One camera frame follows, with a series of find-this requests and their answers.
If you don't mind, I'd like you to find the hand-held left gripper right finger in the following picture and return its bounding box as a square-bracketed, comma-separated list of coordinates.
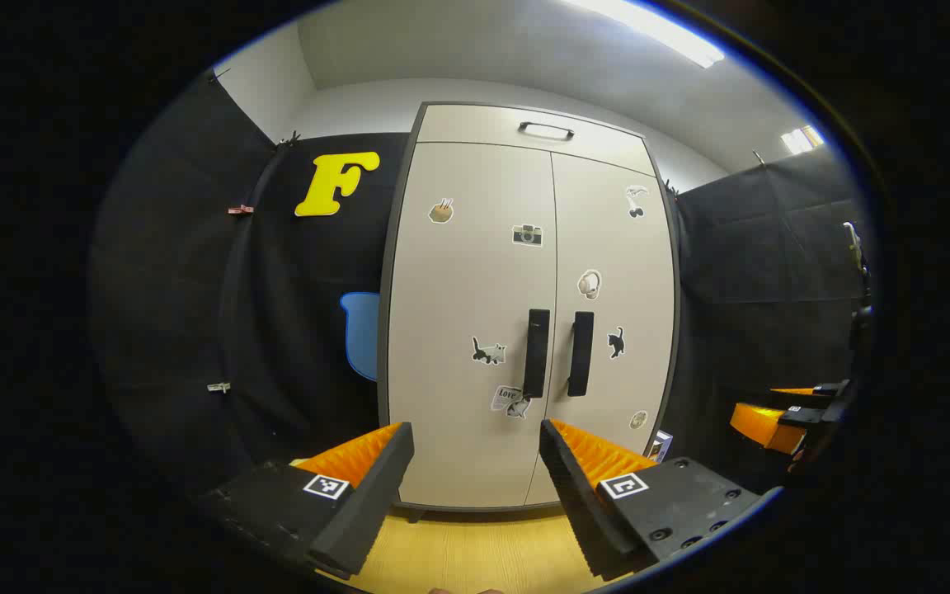
[538, 418, 783, 580]

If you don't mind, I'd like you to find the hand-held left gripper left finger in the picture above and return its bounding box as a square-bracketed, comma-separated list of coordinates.
[199, 422, 415, 580]

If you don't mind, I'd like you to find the black door handle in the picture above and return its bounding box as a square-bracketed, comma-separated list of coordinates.
[567, 311, 595, 398]
[523, 309, 551, 399]

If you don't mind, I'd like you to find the grey cabinet door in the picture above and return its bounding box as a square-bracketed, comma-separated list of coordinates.
[524, 153, 678, 506]
[387, 142, 557, 508]

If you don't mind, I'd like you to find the grey double-door shoe cabinet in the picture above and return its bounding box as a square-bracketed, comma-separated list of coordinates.
[376, 101, 682, 514]

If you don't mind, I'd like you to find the black backdrop cloth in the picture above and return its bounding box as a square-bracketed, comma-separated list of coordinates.
[663, 144, 873, 492]
[89, 70, 412, 504]

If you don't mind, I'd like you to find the small ceiling light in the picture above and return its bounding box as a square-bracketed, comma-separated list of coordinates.
[780, 125, 825, 156]

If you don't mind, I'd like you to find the black curved top handle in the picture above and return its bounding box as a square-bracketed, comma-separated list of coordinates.
[518, 121, 576, 142]

